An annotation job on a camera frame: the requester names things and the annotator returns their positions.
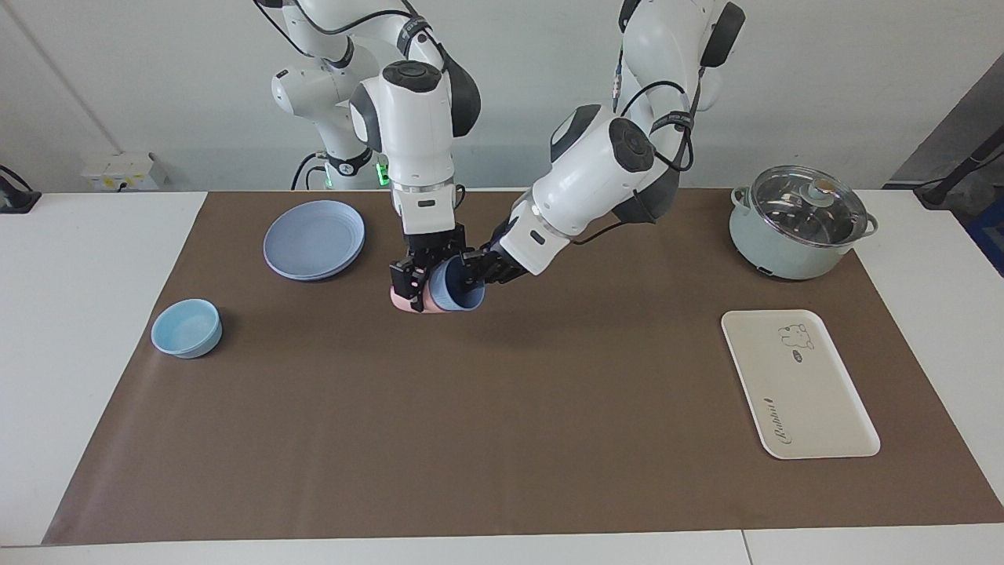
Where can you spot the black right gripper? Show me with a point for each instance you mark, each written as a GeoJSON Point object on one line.
{"type": "Point", "coordinates": [431, 247]}

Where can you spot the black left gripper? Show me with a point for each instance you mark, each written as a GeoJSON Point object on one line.
{"type": "Point", "coordinates": [506, 263]}

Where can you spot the blue plastic cup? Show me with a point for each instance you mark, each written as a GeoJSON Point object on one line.
{"type": "Point", "coordinates": [455, 294]}

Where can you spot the pink plastic cup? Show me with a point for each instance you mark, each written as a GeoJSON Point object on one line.
{"type": "Point", "coordinates": [401, 302]}

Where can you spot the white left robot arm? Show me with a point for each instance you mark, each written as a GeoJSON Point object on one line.
{"type": "Point", "coordinates": [596, 173]}

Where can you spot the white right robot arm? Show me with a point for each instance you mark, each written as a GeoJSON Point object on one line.
{"type": "Point", "coordinates": [416, 133]}

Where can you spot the cream rabbit print tray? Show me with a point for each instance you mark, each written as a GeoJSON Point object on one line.
{"type": "Point", "coordinates": [800, 392]}

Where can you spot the lavender blue plate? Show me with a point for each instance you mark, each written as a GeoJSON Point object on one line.
{"type": "Point", "coordinates": [312, 237]}
{"type": "Point", "coordinates": [349, 267]}

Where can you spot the brown table mat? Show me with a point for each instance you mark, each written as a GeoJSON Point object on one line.
{"type": "Point", "coordinates": [510, 392]}

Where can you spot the light blue bowl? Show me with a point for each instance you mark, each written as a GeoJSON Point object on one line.
{"type": "Point", "coordinates": [185, 328]}

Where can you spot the pale green cooking pot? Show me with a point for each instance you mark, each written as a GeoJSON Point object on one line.
{"type": "Point", "coordinates": [776, 255]}

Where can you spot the black desk clamp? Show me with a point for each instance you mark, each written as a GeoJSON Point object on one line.
{"type": "Point", "coordinates": [16, 198]}

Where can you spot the black stand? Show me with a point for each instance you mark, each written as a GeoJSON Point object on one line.
{"type": "Point", "coordinates": [953, 176]}

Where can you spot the blue crate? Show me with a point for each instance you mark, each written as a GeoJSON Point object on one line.
{"type": "Point", "coordinates": [990, 235]}

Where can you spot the white wall socket box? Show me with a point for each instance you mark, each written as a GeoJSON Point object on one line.
{"type": "Point", "coordinates": [118, 169]}

